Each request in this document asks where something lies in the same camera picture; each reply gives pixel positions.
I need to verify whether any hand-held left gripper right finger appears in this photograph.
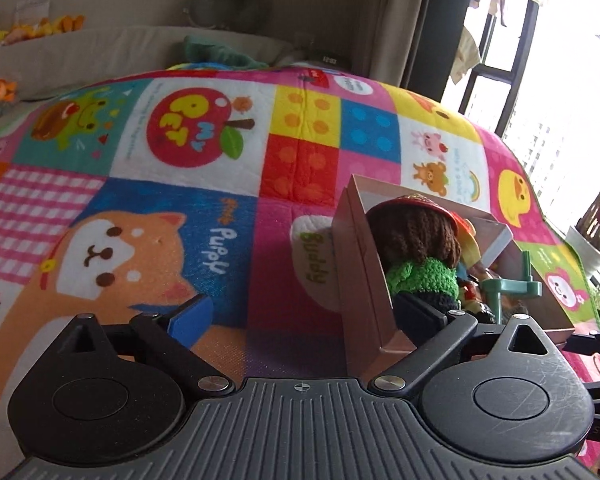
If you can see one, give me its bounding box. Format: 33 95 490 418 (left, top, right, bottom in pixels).
372 292 568 395

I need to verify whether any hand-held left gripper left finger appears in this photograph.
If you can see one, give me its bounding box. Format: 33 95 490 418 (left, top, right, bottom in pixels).
45 294 236 395

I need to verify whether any pink cardboard box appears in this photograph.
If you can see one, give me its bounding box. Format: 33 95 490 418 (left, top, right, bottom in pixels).
331 174 576 381

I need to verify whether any crocheted doll with brown hair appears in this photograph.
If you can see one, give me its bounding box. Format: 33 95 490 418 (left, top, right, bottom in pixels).
365 194 478 316

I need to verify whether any white plant pot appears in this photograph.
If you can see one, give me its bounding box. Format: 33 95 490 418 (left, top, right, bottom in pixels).
565 225 600 276

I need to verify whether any teal plastic toy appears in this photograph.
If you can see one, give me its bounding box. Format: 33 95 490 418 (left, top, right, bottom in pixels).
481 251 543 323

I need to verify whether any colourful printed blanket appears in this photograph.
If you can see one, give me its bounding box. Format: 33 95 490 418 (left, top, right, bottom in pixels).
0 62 600 480

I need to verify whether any teal cloth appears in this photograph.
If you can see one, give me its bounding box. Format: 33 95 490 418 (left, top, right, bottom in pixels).
182 35 271 71

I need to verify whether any beige padded bumper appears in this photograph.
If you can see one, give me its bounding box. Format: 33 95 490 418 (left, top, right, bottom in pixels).
0 25 301 126

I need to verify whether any beige curtain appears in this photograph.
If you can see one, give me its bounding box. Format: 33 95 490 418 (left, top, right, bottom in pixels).
355 0 436 91

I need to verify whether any grey round cushion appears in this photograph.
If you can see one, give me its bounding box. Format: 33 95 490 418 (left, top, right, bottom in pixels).
185 0 276 36

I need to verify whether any orange yellow plush toy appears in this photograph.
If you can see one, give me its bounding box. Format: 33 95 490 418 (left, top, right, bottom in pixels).
10 14 86 41

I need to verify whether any black window frame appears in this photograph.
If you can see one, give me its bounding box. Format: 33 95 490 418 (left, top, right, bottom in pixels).
460 0 541 136

